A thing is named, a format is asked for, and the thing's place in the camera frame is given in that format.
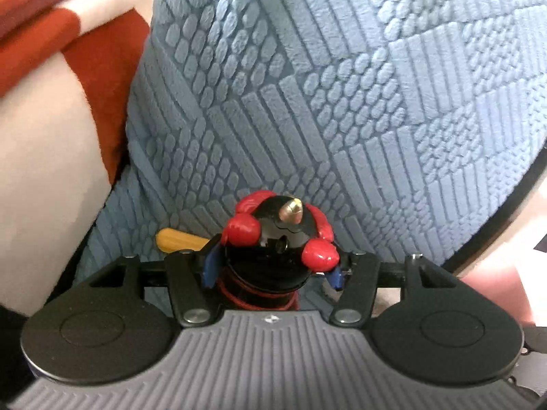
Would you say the yellow handle screwdriver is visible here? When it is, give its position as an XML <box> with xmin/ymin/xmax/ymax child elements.
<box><xmin>156</xmin><ymin>228</ymin><xmax>209</xmax><ymax>254</ymax></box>

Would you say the pink cardboard box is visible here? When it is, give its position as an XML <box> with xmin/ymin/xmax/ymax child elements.
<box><xmin>452</xmin><ymin>204</ymin><xmax>547</xmax><ymax>328</ymax></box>

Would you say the blue textured chair cover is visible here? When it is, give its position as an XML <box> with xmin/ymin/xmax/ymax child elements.
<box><xmin>76</xmin><ymin>0</ymin><xmax>546</xmax><ymax>281</ymax></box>

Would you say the red white striped blanket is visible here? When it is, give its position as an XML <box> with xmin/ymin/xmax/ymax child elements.
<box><xmin>1</xmin><ymin>0</ymin><xmax>151</xmax><ymax>316</ymax></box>

